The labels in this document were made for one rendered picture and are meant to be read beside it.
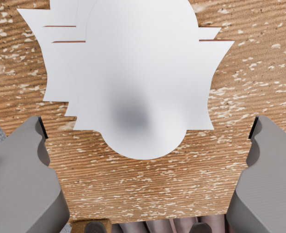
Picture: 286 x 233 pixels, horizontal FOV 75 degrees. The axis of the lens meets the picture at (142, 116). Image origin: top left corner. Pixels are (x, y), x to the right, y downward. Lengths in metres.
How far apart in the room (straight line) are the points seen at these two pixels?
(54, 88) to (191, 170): 0.18
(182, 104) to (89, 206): 0.21
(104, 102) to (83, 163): 0.11
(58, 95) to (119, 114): 0.06
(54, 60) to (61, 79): 0.02
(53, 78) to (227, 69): 0.15
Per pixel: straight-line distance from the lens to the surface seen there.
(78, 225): 0.34
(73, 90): 0.17
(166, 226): 0.39
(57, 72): 0.18
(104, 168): 0.24
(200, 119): 0.17
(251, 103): 0.21
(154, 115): 0.16
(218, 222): 0.39
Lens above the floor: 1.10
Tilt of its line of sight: 58 degrees down
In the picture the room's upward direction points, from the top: 179 degrees counter-clockwise
